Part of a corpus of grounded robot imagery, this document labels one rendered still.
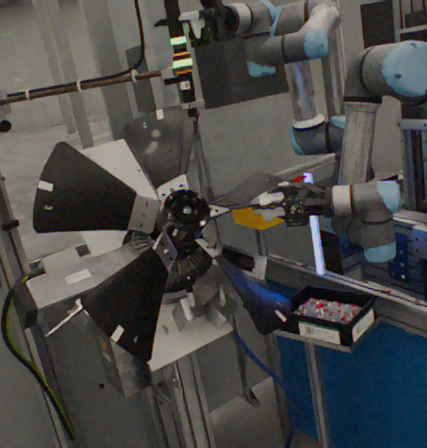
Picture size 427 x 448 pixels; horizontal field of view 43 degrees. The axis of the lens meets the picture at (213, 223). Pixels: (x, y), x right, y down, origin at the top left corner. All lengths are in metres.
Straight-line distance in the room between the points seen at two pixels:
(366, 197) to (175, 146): 0.51
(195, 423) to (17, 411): 0.74
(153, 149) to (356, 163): 0.53
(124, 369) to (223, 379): 0.91
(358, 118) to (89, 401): 1.47
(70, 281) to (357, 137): 0.79
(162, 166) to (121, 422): 1.24
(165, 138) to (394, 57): 0.61
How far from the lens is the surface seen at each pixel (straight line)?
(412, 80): 1.28
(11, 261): 1.80
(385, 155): 5.49
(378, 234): 1.33
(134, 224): 1.36
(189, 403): 1.66
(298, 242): 2.61
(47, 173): 1.34
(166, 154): 1.46
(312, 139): 1.99
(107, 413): 2.31
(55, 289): 1.34
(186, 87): 1.34
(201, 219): 1.32
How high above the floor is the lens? 1.57
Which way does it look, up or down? 17 degrees down
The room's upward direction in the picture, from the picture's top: 11 degrees counter-clockwise
